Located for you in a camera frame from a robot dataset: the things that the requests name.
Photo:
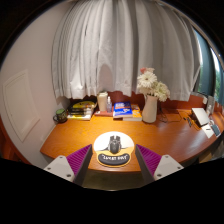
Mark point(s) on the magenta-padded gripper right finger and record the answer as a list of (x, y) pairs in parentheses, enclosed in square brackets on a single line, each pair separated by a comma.
[(166, 165)]

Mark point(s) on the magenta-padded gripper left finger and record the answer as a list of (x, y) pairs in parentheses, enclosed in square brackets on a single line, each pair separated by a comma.
[(60, 166)]

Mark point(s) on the grey black computer mouse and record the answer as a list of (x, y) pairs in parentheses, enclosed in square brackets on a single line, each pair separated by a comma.
[(114, 145)]

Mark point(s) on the round white yellow mouse pad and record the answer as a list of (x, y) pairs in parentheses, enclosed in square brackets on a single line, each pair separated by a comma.
[(101, 143)]

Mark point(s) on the dark green mug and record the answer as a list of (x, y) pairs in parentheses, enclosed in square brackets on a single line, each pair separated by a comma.
[(61, 115)]

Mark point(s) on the yellow white thick book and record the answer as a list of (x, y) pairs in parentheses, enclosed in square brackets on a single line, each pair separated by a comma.
[(79, 116)]

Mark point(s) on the white ceramic vase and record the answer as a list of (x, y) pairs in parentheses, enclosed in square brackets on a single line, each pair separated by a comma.
[(150, 110)]

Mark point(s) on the orange cover book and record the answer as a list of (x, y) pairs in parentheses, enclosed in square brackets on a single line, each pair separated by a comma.
[(136, 115)]

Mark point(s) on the dark cover book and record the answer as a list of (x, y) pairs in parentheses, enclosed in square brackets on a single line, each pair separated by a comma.
[(80, 111)]

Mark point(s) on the white flat device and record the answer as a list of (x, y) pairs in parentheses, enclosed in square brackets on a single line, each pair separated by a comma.
[(201, 116)]

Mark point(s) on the yellow cover book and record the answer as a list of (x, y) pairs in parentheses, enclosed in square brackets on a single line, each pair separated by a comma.
[(83, 105)]

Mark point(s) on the red-brown flat book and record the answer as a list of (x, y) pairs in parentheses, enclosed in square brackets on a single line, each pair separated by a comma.
[(101, 114)]

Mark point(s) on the blue cover book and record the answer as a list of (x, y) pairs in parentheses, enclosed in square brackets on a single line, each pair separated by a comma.
[(121, 109)]

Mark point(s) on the cream tissue pack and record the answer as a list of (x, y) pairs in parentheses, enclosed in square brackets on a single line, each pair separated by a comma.
[(102, 101)]

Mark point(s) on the clear spray bottle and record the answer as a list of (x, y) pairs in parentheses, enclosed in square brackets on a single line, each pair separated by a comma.
[(109, 106)]

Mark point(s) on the white curtain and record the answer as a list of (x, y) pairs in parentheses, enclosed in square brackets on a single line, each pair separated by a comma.
[(116, 43)]

